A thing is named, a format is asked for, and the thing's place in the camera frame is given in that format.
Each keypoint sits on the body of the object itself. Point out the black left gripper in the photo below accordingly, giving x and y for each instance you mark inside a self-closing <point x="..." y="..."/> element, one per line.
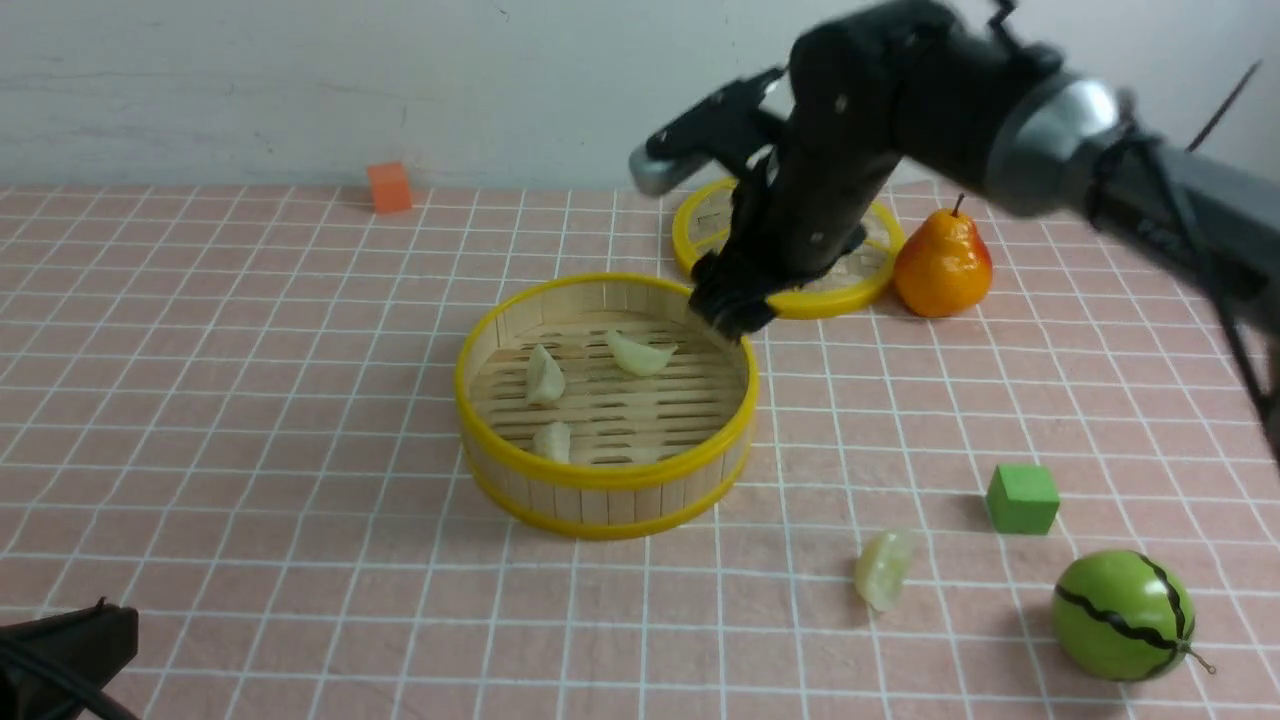
<point x="59" y="667"/>

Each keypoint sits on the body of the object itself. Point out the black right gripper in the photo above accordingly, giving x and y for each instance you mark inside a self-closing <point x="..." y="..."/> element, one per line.
<point x="813" y="142"/>

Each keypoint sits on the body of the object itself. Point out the pale dumpling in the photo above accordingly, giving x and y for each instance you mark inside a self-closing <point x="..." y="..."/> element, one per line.
<point x="882" y="567"/>
<point x="553" y="442"/>
<point x="637" y="358"/>

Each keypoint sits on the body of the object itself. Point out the bamboo steamer lid yellow rim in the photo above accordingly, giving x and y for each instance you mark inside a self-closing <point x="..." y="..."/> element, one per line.
<point x="702" y="224"/>

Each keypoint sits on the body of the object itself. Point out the bamboo steamer tray yellow rim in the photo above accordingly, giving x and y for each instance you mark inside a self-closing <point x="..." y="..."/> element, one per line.
<point x="647" y="453"/>

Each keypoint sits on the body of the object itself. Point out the orange toy pear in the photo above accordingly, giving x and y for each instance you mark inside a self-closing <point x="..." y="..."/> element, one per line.
<point x="944" y="268"/>

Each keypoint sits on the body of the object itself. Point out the pink grid tablecloth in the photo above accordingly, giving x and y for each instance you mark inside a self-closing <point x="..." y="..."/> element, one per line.
<point x="233" y="410"/>

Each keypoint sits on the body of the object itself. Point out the green foam cube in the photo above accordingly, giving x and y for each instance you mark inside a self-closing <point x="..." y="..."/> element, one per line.
<point x="1022" y="499"/>

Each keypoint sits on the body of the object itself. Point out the orange foam cube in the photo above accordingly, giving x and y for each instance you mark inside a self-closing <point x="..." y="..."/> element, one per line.
<point x="390" y="187"/>

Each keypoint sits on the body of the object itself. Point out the green toy watermelon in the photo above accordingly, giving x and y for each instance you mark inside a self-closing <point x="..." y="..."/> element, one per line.
<point x="1123" y="617"/>

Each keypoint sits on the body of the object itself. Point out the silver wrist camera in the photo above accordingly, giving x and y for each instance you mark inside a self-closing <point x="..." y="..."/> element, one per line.
<point x="655" y="177"/>

